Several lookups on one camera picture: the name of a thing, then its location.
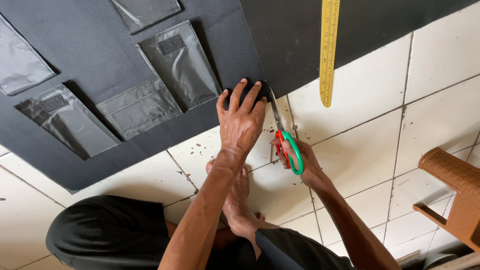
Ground plain clear plastic pocket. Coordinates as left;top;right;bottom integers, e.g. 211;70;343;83
109;0;183;35
0;14;58;97

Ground red and green scissors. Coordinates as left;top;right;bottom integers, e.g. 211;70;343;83
269;87;305;176

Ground dark black fabric sheet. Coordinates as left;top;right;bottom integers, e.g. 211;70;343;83
239;0;480;100

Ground person's left hand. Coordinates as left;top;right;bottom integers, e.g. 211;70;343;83
216;78;268;160

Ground yellow measuring ruler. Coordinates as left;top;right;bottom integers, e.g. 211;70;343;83
319;0;341;109

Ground grey-black fabric sheet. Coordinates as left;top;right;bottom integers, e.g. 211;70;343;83
0;0;271;192

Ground wide double-layer clear pocket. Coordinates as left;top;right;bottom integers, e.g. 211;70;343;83
95;76;184;142

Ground person's right hand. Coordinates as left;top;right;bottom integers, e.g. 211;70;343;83
270;137;325;188

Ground person's bare foot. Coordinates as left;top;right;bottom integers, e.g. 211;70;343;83
205;159;281;242

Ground brown plastic stool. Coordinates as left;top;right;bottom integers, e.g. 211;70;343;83
412;146;480;253

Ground grey round object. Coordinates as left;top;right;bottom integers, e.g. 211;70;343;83
423;250;460;270

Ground clear pocket with velcro patch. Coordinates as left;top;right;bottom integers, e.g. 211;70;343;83
14;83;122;160
136;20;223;112

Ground person's black shorts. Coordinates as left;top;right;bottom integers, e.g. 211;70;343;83
45;195;355;270

